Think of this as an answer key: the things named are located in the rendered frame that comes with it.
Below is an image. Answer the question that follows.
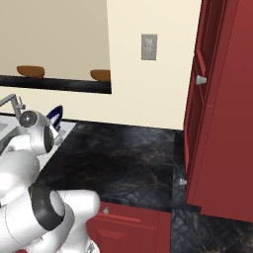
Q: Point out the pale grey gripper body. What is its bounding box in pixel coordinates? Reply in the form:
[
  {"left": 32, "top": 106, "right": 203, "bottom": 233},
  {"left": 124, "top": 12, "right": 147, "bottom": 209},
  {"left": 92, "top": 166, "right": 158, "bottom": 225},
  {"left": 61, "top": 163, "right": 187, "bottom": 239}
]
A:
[{"left": 51, "top": 127, "right": 66, "bottom": 146}]

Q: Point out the grey sink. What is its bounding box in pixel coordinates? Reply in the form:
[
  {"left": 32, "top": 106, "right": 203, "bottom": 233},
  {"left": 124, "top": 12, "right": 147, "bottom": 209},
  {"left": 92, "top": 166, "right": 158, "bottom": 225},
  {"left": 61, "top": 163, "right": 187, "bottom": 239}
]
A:
[{"left": 0, "top": 113, "right": 78, "bottom": 172}]

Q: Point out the dark blue bowl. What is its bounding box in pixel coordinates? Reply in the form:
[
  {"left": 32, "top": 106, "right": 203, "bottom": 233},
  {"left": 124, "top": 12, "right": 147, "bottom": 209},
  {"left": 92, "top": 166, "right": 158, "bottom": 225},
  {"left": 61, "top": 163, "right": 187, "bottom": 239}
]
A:
[{"left": 45, "top": 105, "right": 64, "bottom": 131}]

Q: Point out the black counter ledge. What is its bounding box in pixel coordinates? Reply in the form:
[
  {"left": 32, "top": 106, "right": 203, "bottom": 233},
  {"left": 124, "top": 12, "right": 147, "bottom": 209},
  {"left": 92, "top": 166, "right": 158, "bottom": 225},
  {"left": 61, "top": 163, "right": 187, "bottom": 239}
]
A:
[{"left": 0, "top": 74, "right": 113, "bottom": 95}]

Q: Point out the grey metal tap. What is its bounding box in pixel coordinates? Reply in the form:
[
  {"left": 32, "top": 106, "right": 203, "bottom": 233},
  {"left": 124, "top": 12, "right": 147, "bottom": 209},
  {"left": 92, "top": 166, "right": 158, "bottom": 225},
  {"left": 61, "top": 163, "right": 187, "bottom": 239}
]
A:
[{"left": 0, "top": 93, "right": 27, "bottom": 119}]

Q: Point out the brown round stool seat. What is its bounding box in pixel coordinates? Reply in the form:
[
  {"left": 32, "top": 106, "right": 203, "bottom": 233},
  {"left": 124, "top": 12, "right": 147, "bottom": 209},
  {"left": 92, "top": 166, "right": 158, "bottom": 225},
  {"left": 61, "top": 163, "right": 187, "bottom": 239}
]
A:
[
  {"left": 16, "top": 65, "right": 45, "bottom": 79},
  {"left": 90, "top": 68, "right": 112, "bottom": 83}
]

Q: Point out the red drawer front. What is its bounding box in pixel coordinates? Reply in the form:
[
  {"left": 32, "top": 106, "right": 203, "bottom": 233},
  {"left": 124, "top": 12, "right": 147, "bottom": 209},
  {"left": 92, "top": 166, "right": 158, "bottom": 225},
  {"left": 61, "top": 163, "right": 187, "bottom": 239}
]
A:
[{"left": 88, "top": 200, "right": 173, "bottom": 232}]

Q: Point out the red cupboard door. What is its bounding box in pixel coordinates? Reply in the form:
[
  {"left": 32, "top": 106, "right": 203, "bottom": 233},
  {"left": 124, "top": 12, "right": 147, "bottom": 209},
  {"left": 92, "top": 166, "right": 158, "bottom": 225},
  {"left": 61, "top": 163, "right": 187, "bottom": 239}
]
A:
[{"left": 86, "top": 220, "right": 172, "bottom": 253}]

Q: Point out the tall red cupboard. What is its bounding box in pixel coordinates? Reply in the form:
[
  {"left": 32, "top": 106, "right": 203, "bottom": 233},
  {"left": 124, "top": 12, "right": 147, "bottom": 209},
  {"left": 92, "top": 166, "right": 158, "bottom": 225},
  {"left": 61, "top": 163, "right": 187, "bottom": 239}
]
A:
[{"left": 183, "top": 0, "right": 253, "bottom": 224}]

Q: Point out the grey wall socket plate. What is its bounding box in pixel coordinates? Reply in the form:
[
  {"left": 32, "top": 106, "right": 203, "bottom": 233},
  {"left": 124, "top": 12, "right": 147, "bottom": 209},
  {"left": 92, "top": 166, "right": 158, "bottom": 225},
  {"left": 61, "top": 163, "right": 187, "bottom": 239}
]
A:
[{"left": 140, "top": 33, "right": 158, "bottom": 61}]

